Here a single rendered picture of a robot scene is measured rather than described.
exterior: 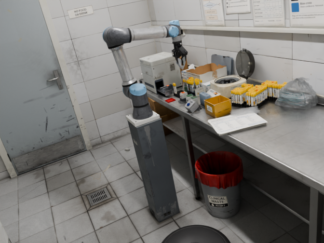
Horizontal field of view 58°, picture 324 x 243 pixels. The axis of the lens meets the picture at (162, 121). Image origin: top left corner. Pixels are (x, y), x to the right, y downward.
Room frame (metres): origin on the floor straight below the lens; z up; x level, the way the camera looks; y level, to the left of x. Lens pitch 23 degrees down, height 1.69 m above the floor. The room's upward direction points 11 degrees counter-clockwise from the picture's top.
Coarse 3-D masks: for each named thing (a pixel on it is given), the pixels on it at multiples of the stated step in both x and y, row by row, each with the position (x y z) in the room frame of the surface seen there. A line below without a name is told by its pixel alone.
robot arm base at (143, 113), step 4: (148, 104) 1.99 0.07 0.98; (136, 108) 1.96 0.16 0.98; (140, 108) 1.95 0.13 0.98; (144, 108) 1.95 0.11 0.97; (148, 108) 1.97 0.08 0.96; (136, 112) 1.96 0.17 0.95; (140, 112) 1.94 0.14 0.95; (144, 112) 1.94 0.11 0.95; (148, 112) 1.95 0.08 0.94; (152, 112) 1.98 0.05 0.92; (136, 116) 1.95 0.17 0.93; (140, 116) 1.93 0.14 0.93; (144, 116) 1.93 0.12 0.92; (148, 116) 1.94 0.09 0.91
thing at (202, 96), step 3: (201, 93) 2.03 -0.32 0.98; (201, 96) 2.02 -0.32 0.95; (204, 96) 1.97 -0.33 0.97; (207, 96) 1.96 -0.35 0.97; (210, 96) 1.96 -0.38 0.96; (201, 99) 2.03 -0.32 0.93; (204, 99) 1.97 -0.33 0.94; (201, 102) 2.03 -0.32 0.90; (201, 105) 2.02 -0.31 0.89; (204, 105) 1.98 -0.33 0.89; (204, 108) 1.96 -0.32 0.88
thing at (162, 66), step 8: (152, 56) 2.74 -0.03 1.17; (160, 56) 2.66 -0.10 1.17; (168, 56) 2.60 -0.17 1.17; (144, 64) 2.67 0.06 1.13; (152, 64) 2.53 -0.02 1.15; (160, 64) 2.56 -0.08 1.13; (168, 64) 2.58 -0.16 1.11; (176, 64) 2.61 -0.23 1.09; (144, 72) 2.71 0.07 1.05; (152, 72) 2.52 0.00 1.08; (160, 72) 2.55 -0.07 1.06; (168, 72) 2.58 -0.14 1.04; (176, 72) 2.61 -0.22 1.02; (144, 80) 2.75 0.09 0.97; (152, 80) 2.55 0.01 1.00; (160, 80) 2.54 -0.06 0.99; (168, 80) 2.57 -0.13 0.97; (176, 80) 2.60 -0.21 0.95; (152, 88) 2.59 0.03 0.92; (168, 88) 2.54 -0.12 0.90
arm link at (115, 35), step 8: (112, 32) 1.98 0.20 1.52; (120, 32) 1.97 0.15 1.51; (128, 32) 1.98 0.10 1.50; (136, 32) 2.01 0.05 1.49; (144, 32) 2.02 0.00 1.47; (152, 32) 2.04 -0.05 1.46; (160, 32) 2.06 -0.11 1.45; (168, 32) 2.09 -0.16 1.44; (176, 32) 2.09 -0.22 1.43; (112, 40) 1.98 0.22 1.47; (120, 40) 1.97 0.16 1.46; (128, 40) 1.98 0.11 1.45
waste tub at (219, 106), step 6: (216, 96) 1.91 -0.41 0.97; (222, 96) 1.89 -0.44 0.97; (204, 102) 1.88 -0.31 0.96; (210, 102) 1.89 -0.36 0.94; (216, 102) 1.91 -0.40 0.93; (222, 102) 1.78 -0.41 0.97; (228, 102) 1.79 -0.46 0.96; (210, 108) 1.81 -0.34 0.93; (216, 108) 1.76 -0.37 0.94; (222, 108) 1.78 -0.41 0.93; (228, 108) 1.79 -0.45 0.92; (210, 114) 1.82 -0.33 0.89; (216, 114) 1.76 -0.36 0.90; (222, 114) 1.78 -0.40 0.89
